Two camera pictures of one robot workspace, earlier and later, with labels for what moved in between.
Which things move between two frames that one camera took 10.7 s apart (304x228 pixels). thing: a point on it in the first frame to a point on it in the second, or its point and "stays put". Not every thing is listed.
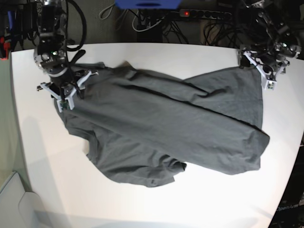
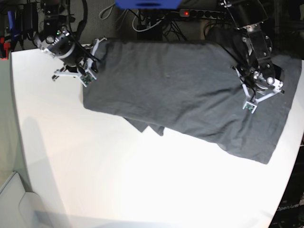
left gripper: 68,78 to 73,58
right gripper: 271,60 to 262,86
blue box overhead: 148,4 stays put
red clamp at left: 6,46 stays put
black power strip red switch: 190,13 stays put
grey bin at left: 20,209 stays put
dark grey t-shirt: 141,128 to 191,87
